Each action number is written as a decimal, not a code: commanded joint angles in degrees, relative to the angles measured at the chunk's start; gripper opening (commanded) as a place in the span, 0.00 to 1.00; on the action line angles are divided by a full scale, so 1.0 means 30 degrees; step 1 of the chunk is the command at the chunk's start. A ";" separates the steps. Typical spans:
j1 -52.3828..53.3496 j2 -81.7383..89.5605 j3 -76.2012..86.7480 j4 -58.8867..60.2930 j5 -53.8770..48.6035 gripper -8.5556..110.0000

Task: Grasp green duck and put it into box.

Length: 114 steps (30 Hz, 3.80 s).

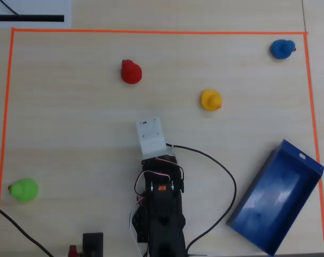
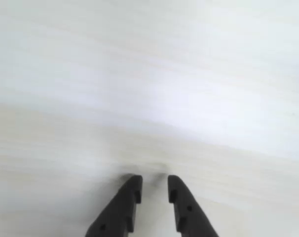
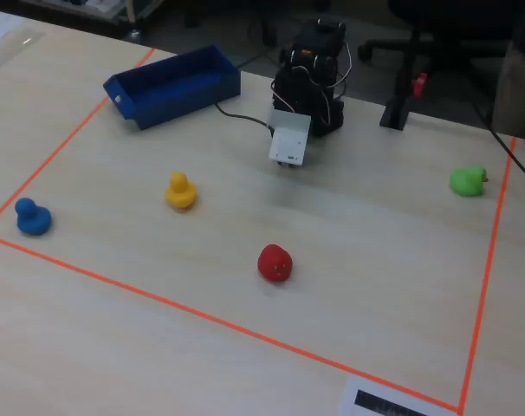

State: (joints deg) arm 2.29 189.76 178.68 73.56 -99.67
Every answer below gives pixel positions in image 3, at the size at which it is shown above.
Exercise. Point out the green rubber duck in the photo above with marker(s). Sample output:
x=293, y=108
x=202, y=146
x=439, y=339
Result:
x=467, y=182

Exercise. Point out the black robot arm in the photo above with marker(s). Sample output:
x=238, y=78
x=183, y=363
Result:
x=308, y=82

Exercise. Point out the red rubber duck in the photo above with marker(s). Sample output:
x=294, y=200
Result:
x=274, y=262

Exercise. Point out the yellow rubber duck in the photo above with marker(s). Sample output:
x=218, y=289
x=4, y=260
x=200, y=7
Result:
x=180, y=195

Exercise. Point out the blue plastic box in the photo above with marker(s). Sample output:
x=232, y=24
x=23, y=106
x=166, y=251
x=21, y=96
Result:
x=176, y=78

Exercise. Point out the blue rubber duck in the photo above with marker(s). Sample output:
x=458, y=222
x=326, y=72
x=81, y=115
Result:
x=33, y=221

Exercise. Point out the orange tape strip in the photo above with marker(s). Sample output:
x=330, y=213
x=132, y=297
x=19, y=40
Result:
x=50, y=160
x=202, y=315
x=490, y=260

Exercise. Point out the black office chair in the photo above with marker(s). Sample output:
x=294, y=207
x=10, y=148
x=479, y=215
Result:
x=384, y=44

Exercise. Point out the white paper with black bar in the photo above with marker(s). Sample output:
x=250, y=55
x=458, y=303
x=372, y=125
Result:
x=375, y=401

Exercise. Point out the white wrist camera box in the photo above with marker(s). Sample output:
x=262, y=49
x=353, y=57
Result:
x=288, y=138

